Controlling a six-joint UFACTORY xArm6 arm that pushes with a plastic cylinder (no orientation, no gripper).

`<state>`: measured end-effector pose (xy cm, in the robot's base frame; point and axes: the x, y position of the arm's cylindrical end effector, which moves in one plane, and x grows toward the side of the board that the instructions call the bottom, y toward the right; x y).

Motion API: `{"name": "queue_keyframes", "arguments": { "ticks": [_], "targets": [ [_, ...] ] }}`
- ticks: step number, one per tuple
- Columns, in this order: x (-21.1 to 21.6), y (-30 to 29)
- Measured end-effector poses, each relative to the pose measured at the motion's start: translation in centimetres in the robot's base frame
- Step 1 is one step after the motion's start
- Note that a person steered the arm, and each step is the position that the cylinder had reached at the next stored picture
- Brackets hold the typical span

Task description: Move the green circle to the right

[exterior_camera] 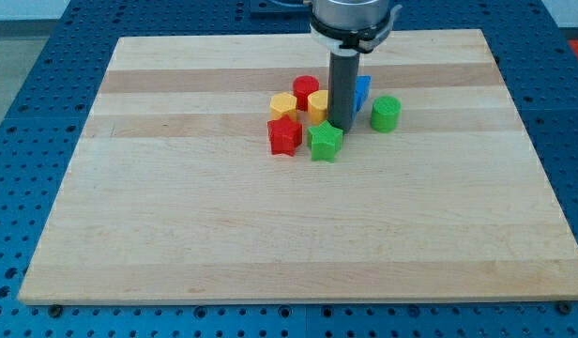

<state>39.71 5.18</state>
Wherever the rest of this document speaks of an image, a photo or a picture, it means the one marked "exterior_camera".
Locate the green cylinder block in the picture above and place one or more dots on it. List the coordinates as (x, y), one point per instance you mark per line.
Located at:
(385, 115)

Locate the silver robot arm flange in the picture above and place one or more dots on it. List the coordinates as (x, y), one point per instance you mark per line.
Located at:
(350, 27)

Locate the red star block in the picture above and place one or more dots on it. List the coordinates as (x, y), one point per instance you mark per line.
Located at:
(284, 135)

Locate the green star block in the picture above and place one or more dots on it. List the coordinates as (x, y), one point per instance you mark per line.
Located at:
(324, 141)

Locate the yellow hexagon block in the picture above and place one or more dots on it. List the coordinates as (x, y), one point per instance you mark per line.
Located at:
(283, 104)

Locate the yellow rounded block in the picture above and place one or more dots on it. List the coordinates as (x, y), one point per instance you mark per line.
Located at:
(317, 106)

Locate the red cylinder block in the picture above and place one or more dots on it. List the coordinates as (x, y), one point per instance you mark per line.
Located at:
(303, 86)

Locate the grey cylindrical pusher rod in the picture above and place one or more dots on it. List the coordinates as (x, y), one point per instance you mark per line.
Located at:
(342, 84)

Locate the blue block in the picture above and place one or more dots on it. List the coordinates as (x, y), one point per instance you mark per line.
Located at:
(362, 91)

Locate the wooden board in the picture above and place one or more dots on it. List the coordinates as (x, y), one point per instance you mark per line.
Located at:
(172, 195)

